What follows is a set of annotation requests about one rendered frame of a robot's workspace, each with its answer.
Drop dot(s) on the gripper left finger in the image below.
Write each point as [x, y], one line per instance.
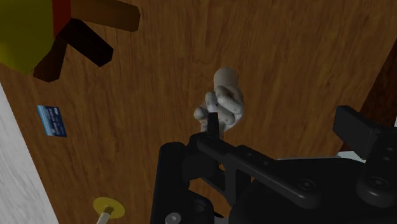
[266, 169]

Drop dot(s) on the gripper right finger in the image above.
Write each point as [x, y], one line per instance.
[380, 161]

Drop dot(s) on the white knotted figure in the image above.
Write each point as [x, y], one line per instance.
[228, 99]

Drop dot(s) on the yellow disc with white stick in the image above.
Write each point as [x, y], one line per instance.
[113, 205]

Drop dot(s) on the blue card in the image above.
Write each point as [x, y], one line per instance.
[52, 121]

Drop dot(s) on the yellow red brown toy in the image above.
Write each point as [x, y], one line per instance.
[28, 31]

